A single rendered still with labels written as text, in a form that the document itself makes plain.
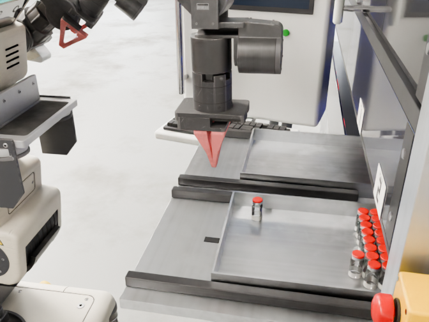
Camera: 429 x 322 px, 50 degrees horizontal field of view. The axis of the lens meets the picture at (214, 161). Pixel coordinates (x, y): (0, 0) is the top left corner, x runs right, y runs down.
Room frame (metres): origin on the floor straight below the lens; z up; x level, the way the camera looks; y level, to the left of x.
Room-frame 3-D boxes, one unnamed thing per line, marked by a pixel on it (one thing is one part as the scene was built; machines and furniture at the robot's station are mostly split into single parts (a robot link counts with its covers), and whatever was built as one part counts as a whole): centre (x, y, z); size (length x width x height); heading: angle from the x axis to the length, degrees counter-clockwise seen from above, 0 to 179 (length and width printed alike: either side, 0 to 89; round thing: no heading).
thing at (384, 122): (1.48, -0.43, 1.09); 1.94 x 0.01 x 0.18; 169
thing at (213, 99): (0.64, 0.00, 1.19); 0.10 x 0.07 x 0.07; 79
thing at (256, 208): (0.78, -0.09, 0.90); 0.02 x 0.02 x 0.04
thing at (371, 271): (0.66, -0.27, 0.90); 0.18 x 0.02 x 0.05; 170
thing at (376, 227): (0.65, -0.29, 0.90); 0.18 x 0.02 x 0.05; 170
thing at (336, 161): (1.01, -0.25, 0.90); 0.34 x 0.26 x 0.04; 79
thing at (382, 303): (0.41, -0.21, 0.99); 0.04 x 0.04 x 0.04; 79
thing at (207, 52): (0.64, 0.00, 1.25); 0.07 x 0.06 x 0.07; 79
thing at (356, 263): (0.61, -0.24, 0.90); 0.02 x 0.02 x 0.05
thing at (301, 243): (0.67, -0.18, 0.90); 0.34 x 0.26 x 0.04; 80
